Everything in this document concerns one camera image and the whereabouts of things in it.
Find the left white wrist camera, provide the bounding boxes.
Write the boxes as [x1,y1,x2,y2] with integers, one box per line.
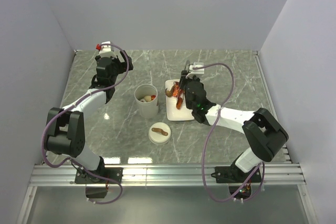
[96,41,117,58]

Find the aluminium rail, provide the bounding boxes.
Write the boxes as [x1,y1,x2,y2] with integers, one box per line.
[252,51,292,164]
[28,163,306,187]

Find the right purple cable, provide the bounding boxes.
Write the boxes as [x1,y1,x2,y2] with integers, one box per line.
[191,62,265,203]

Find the white round container lid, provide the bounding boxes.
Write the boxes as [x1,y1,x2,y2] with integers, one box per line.
[149,122,172,145]

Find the white rectangular plate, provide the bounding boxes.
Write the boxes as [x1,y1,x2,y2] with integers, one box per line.
[165,93,194,121]

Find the red crab toy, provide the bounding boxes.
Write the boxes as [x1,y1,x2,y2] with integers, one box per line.
[173,82,184,98]

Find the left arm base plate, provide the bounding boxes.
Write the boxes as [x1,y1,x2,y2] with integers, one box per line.
[75,167,123,184]

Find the brown sausage piece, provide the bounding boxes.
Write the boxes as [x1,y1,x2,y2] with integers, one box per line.
[176,97,183,110]

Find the white cylindrical lunch container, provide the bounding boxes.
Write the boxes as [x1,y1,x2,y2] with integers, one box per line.
[134,84,159,119]

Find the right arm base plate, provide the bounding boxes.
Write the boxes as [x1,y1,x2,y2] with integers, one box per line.
[211,166,254,184]

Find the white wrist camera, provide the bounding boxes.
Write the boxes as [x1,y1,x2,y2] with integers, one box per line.
[188,62,205,77]
[96,41,117,58]

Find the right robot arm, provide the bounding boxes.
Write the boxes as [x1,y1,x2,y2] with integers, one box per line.
[180,70,289,183]

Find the round beige bun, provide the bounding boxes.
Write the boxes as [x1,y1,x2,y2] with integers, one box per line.
[144,95,153,102]

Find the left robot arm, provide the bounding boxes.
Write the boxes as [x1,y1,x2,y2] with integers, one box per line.
[41,49,133,183]

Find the aluminium front rail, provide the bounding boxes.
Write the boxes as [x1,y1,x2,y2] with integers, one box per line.
[28,163,306,187]

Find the aluminium right side rail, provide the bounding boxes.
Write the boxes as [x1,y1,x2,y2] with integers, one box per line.
[252,51,292,164]

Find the metal tongs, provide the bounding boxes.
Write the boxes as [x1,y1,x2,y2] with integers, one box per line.
[177,60,190,102]

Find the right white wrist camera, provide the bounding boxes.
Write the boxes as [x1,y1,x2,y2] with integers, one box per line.
[188,62,205,77]

